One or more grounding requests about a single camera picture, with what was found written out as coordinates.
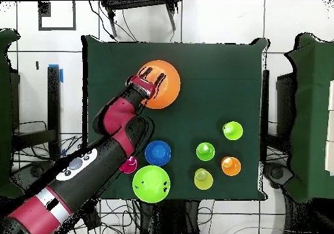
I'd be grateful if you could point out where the grey square frame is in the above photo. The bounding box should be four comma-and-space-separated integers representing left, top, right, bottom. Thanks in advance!
38, 0, 77, 31

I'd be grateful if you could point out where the red cup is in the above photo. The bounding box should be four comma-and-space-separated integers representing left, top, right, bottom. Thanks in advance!
119, 155, 138, 174

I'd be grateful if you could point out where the blue bowl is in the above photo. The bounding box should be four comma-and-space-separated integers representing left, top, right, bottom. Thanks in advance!
144, 140, 172, 167

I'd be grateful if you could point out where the black power strip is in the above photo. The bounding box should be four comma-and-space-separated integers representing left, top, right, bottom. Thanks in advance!
78, 199, 101, 231

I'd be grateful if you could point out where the large orange bowl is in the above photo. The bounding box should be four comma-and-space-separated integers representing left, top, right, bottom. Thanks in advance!
136, 59, 181, 110

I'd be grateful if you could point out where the orange cup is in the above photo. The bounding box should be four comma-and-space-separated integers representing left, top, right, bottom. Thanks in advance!
220, 156, 242, 177

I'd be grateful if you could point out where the black metal stand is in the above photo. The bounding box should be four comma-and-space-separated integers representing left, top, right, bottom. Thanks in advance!
260, 69, 296, 146
11, 66, 61, 162

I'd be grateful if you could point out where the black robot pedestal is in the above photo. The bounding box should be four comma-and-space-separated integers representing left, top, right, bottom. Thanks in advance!
138, 199, 202, 234

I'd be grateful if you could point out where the lime green cup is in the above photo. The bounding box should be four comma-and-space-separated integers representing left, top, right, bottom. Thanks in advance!
222, 121, 244, 141

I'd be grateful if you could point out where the yellow cup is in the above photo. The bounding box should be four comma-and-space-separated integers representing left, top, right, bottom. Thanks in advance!
194, 168, 214, 191

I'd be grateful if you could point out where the blue tape strip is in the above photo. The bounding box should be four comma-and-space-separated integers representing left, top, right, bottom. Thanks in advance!
48, 64, 64, 83

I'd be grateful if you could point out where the dark green tablecloth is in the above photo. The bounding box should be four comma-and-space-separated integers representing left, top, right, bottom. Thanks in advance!
81, 35, 269, 201

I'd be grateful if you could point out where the black camera tripod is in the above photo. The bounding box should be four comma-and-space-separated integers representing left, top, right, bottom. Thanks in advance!
100, 0, 181, 38

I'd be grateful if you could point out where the large light green bowl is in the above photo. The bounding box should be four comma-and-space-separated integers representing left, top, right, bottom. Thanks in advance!
132, 165, 171, 204

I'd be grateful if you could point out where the neighbouring green covered table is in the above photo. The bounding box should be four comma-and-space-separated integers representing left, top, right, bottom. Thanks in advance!
0, 28, 24, 199
285, 33, 334, 203

